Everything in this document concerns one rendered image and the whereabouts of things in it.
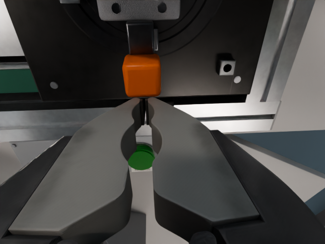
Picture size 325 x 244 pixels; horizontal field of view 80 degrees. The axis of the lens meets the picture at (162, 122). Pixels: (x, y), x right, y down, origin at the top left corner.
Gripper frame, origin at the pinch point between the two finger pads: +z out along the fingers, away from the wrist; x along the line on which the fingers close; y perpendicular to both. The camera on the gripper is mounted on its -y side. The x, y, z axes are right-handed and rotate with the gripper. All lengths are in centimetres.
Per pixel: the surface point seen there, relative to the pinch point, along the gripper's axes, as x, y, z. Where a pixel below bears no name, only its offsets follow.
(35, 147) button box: -15.8, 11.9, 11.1
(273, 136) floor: 93, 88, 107
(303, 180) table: 38, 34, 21
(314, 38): 26.1, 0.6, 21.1
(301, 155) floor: 124, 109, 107
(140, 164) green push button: -1.6, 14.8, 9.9
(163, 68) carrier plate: 1.7, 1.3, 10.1
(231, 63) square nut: 8.6, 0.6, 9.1
